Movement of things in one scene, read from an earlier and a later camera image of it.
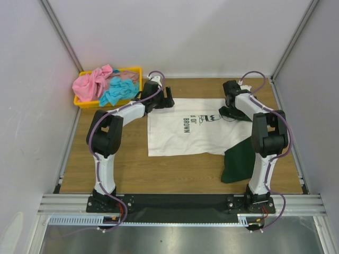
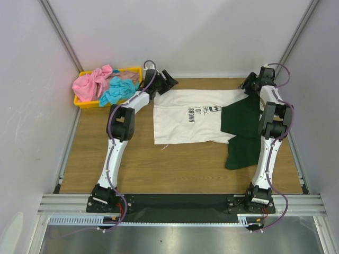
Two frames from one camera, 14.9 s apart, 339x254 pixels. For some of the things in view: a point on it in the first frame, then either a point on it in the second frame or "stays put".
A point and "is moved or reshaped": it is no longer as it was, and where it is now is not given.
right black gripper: [232, 111] -> [250, 84]
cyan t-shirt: [119, 90] stays put
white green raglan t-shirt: [186, 126] is moved or reshaped
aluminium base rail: [77, 203] stays put
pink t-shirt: [91, 86] stays put
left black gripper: [166, 102] -> [170, 82]
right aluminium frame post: [301, 25] stays put
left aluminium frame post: [48, 11] stays put
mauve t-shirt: [126, 75] stays put
